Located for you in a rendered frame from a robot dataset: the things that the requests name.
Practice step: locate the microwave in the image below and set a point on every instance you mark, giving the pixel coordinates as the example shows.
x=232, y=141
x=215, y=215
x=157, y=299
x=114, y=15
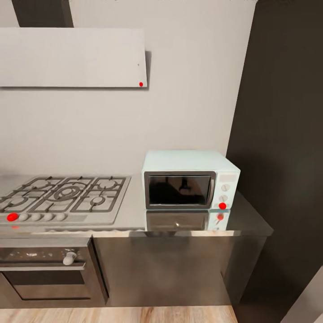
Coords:
x=188, y=179

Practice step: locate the burner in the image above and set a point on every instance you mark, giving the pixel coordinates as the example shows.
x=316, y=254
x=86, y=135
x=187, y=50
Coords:
x=64, y=200

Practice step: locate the oven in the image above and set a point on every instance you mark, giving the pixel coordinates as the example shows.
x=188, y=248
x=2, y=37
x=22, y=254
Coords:
x=51, y=272

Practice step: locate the range hood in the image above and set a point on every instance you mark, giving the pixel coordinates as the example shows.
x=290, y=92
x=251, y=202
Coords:
x=46, y=50

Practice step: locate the fridge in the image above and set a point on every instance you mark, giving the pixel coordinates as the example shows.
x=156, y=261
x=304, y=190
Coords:
x=276, y=141

